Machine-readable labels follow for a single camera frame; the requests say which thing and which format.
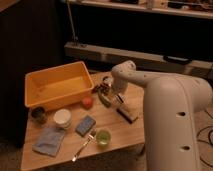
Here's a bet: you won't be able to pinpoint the wooden scrub brush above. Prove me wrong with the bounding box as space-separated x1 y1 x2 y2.
116 105 138 124

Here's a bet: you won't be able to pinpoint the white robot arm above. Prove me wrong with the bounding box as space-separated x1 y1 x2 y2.
111 60 213 171

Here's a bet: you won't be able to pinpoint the black white marker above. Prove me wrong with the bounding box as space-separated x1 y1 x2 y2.
116 94 124 103

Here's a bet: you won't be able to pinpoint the dark grapes toy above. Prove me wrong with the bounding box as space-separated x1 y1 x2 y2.
92 83 110 95

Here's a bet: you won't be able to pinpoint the green cucumber toy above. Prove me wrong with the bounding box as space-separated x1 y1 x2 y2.
98 92 111 108

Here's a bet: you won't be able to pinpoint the red apple toy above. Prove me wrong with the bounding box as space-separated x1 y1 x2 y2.
82 97 93 109

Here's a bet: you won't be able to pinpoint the blue sponge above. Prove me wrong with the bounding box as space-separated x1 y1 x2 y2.
75 116 96 137

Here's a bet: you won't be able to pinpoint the green cup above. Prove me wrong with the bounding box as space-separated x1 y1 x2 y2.
96 130 111 146

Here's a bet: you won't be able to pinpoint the silver fork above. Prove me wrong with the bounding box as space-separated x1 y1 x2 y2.
72 130 97 162

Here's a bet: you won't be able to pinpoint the metal stand pole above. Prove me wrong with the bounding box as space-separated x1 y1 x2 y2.
66 0 78 46

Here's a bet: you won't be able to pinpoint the yellow plastic bin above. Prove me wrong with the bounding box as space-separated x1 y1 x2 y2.
25 61 94 111

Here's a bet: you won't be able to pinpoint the dark small cup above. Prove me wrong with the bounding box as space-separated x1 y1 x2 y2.
31 107 47 124

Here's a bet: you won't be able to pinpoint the blue folded cloth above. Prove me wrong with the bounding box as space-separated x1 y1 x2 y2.
32 126 65 157

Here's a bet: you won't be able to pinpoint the grey metal rail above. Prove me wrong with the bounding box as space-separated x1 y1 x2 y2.
64 42 213 80

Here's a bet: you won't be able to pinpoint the black floor cables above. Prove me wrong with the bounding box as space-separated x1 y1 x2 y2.
195 108 213 168

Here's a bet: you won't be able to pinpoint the wall shelf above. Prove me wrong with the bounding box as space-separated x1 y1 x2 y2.
60 0 213 19

